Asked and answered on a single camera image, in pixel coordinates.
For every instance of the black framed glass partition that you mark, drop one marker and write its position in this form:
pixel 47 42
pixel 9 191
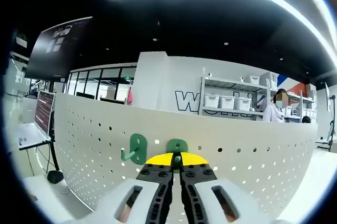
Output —
pixel 108 84

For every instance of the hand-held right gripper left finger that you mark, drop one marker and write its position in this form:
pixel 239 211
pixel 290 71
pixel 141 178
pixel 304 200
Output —
pixel 158 192

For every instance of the red white blue flag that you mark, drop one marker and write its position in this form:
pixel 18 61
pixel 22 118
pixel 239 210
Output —
pixel 298 87

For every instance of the green hook assembly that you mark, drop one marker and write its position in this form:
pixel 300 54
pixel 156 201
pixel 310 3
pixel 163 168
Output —
pixel 177 145
pixel 138 145

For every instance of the grey metal shelving rack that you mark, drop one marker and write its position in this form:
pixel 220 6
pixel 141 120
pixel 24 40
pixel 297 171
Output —
pixel 229 83

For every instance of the white storage bin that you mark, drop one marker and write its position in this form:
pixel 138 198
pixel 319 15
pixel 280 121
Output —
pixel 251 79
pixel 227 102
pixel 211 100
pixel 242 104

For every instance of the large black wall screen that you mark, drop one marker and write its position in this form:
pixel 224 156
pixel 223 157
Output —
pixel 58 52

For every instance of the green exit sign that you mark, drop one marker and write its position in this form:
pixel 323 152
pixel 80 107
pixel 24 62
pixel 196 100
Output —
pixel 127 77

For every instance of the white perforated mounting plate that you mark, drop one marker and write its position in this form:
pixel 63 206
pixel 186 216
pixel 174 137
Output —
pixel 237 134

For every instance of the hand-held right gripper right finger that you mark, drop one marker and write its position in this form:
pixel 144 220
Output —
pixel 194 192

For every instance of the open laptop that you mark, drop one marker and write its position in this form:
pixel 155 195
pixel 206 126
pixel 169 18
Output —
pixel 43 108

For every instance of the pink hanging cloth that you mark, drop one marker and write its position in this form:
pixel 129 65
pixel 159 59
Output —
pixel 130 97

